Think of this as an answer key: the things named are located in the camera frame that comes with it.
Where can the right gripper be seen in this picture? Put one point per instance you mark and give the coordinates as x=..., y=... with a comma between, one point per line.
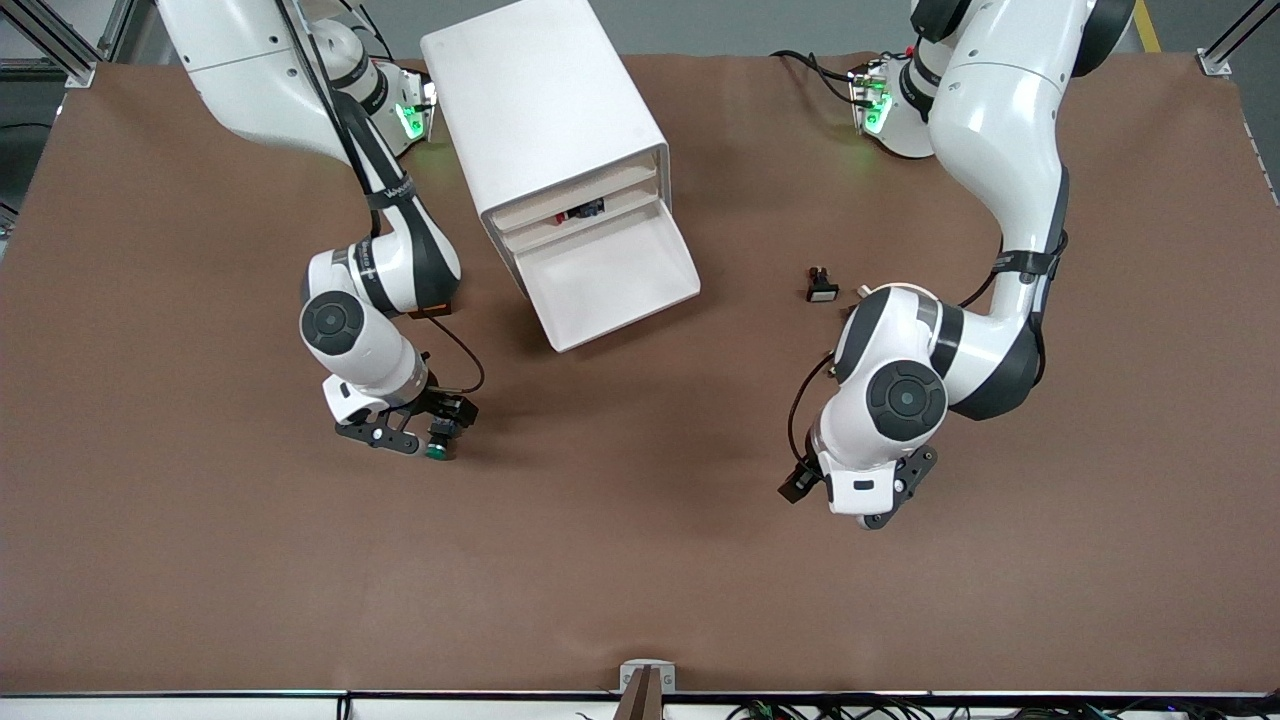
x=441, y=405

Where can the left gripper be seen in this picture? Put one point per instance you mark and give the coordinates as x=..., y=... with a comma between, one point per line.
x=798, y=484

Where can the green push button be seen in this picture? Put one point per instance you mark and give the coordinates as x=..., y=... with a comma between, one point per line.
x=437, y=450

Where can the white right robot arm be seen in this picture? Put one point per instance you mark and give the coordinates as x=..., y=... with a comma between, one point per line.
x=260, y=80

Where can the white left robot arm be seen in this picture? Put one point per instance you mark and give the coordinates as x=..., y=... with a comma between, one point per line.
x=1000, y=120

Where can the brown table cover mat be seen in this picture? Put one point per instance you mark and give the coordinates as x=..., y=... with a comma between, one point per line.
x=640, y=500

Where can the black red part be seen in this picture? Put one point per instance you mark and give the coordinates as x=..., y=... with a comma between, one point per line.
x=585, y=211

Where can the black switch with white cap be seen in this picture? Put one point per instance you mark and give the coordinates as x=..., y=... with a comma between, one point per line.
x=822, y=290

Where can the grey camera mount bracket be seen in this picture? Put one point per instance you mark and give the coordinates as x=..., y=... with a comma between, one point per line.
x=647, y=690

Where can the white table edge rail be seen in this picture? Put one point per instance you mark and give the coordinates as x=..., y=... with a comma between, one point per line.
x=200, y=708

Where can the aluminium frame profile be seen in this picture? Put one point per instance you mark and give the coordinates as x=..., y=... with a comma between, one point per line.
x=1215, y=65
x=75, y=65

